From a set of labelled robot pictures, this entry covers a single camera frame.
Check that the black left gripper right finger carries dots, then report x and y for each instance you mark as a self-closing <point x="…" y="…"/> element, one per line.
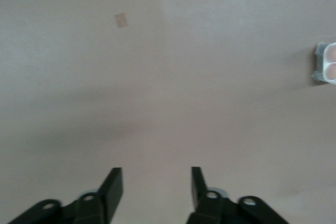
<point x="199" y="197"/>

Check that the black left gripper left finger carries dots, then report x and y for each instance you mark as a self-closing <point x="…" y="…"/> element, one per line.
<point x="113" y="195"/>

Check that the clear plastic egg box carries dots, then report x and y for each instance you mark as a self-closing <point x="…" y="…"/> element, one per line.
<point x="320" y="61"/>

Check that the brown egg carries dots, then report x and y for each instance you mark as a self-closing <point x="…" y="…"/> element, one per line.
<point x="332" y="71"/>
<point x="332" y="53"/>

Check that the brown square tape patch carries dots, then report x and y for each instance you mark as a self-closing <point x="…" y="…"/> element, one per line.
<point x="121" y="20"/>

